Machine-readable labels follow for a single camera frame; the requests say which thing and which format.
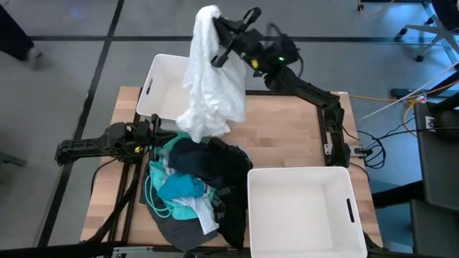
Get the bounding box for silver metal bracket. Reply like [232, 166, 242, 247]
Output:
[113, 246, 155, 258]

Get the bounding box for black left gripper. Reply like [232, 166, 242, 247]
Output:
[135, 113, 179, 163]

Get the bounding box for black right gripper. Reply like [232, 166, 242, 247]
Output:
[210, 6, 273, 75]

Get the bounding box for black rounded device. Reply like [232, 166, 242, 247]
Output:
[432, 110, 459, 141]

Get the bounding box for white cable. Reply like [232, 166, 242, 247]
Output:
[360, 64, 459, 121]

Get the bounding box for black floor rail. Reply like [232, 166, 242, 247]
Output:
[389, 87, 459, 100]

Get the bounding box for black floor beam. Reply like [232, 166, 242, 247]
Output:
[371, 181, 424, 209]

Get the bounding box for navy blue garment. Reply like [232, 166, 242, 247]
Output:
[168, 138, 230, 189]

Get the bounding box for yellow cable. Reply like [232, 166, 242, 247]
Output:
[347, 80, 459, 137]
[357, 0, 395, 18]

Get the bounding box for dark grey garment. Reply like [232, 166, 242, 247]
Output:
[139, 171, 219, 252]

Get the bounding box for black aluminium frame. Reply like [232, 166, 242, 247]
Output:
[81, 88, 383, 258]

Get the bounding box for white plastic bin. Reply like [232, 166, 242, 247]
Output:
[247, 166, 369, 258]
[136, 53, 193, 132]

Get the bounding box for grey stand foot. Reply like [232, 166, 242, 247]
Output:
[0, 152, 28, 168]

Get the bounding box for white-legged office chair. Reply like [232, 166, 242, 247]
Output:
[394, 0, 459, 64]

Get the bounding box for person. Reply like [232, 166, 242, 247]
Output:
[0, 3, 47, 71]

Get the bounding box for pile of mixed clothes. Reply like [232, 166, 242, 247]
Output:
[143, 131, 216, 221]

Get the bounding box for blue and black cables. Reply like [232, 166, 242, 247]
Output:
[356, 118, 417, 170]

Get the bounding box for black cart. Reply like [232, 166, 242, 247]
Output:
[410, 102, 459, 258]

